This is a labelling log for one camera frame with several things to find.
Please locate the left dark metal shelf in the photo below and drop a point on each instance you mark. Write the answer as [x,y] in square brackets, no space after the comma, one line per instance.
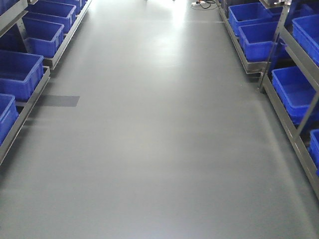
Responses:
[12,38]

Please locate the dark metal shelf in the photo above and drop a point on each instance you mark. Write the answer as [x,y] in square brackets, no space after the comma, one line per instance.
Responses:
[279,41]
[12,38]

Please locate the right dark metal shelf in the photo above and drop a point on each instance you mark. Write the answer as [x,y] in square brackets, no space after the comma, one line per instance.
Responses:
[279,41]

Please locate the blue bin right middle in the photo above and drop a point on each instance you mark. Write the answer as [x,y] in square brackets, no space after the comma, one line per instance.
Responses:
[256,40]

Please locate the blue bin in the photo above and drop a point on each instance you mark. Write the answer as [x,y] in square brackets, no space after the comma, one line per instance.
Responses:
[294,90]
[256,40]
[55,12]
[8,114]
[306,33]
[43,37]
[247,14]
[20,73]

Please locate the blue bin right far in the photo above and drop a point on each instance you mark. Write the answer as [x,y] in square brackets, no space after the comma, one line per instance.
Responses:
[247,14]

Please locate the blue bin right near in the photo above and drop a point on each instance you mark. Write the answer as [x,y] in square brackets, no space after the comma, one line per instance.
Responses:
[294,90]

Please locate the blue bin left farthest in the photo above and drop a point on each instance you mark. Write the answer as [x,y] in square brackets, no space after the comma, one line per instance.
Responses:
[55,12]

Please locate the blue bin left far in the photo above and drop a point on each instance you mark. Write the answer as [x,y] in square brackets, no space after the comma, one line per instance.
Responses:
[43,37]

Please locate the blue bin left middle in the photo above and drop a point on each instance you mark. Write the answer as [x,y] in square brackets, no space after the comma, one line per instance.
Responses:
[20,73]

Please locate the blue bin left near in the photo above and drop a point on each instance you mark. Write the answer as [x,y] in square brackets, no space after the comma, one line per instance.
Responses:
[8,114]

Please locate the blue bin right upper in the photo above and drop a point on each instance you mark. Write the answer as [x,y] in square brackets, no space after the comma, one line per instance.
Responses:
[306,33]

